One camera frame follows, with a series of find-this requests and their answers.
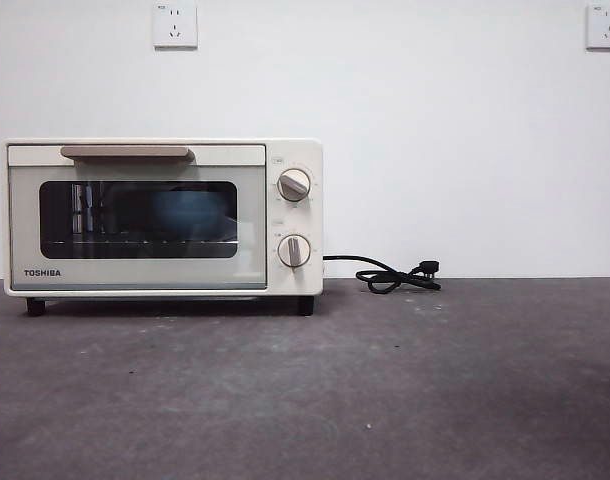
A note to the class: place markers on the oven timer knob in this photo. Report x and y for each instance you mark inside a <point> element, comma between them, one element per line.
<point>293,251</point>

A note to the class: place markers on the blue ribbed bowl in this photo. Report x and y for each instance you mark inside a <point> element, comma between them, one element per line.
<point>185,215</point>

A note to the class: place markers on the cream Toshiba toaster oven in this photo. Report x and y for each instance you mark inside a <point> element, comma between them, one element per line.
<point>295,150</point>

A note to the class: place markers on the white wall socket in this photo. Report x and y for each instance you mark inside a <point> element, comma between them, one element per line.
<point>175,27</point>
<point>606,27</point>

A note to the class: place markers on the oven temperature knob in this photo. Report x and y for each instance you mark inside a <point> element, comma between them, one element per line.
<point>293,184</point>

